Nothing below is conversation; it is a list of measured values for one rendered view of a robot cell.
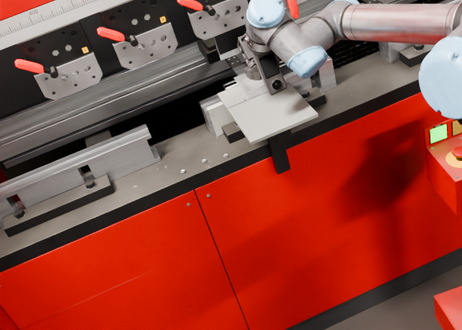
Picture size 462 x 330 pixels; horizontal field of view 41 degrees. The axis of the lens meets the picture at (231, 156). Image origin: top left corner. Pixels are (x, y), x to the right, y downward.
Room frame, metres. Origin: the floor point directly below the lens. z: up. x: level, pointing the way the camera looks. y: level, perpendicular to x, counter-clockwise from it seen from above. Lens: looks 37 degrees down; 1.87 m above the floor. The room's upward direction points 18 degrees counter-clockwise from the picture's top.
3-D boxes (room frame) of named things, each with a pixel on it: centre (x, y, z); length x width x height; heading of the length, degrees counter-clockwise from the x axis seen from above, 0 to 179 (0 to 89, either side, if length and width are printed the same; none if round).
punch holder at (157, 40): (1.43, 0.12, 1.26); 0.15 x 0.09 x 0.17; 98
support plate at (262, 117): (1.32, -0.13, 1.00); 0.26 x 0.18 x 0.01; 8
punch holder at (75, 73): (1.40, 0.32, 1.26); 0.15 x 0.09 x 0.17; 98
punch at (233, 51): (1.46, -0.10, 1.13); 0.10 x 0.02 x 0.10; 98
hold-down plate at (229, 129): (1.41, -0.15, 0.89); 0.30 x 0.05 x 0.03; 98
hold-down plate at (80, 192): (1.32, 0.48, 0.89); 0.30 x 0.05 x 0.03; 98
